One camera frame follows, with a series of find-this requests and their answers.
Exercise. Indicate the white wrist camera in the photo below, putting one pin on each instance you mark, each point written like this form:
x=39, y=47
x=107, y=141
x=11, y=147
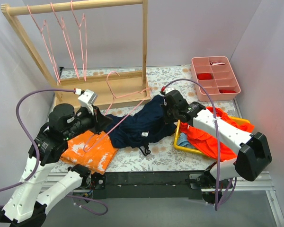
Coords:
x=166, y=89
x=86, y=98

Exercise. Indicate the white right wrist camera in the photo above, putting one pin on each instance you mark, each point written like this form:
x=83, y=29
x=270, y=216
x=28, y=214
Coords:
x=166, y=89

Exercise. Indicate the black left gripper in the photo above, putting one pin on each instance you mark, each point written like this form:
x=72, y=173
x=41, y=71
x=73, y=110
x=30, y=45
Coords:
x=99, y=119

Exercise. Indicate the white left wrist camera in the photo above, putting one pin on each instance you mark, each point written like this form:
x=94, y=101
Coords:
x=86, y=98

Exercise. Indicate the red white item in organizer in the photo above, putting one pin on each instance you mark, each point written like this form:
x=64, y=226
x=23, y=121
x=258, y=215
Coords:
x=216, y=63

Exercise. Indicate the orange white patterned shorts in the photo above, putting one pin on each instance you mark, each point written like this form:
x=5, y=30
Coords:
x=90, y=150

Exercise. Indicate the yellow plastic tray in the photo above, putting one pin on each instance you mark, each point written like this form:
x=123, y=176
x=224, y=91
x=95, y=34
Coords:
x=177, y=139

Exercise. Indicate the wooden clothes rack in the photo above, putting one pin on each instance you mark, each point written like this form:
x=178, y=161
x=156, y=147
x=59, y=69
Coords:
x=114, y=89

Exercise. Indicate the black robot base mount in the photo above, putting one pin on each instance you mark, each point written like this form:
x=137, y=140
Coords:
x=159, y=184

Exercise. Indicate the white garment label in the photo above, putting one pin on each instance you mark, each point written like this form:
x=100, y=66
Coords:
x=144, y=134

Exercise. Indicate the light blue cloth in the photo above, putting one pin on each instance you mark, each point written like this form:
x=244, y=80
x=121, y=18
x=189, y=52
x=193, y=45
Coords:
x=183, y=141

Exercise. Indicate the navy blue shorts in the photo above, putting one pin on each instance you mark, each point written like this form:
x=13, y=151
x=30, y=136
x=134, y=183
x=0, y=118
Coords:
x=126, y=131

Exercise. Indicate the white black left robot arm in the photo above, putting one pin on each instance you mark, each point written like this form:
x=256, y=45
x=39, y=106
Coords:
x=28, y=207

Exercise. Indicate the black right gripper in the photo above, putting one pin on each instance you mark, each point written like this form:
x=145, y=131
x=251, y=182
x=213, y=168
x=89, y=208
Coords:
x=168, y=113

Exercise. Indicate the bright orange shorts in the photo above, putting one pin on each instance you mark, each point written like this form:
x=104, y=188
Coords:
x=225, y=152

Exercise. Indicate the pink divided organizer tray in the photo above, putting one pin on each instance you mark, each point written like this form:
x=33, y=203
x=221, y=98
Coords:
x=223, y=78

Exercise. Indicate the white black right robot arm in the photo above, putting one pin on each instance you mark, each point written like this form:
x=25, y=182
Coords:
x=238, y=152

